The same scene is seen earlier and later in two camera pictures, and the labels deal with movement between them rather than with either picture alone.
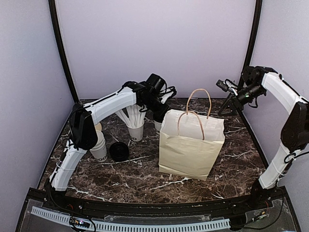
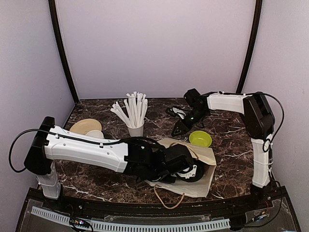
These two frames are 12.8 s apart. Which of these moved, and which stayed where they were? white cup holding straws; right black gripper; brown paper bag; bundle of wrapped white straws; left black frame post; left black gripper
Moved: left black gripper; brown paper bag; right black gripper
Stayed: white cup holding straws; left black frame post; bundle of wrapped white straws
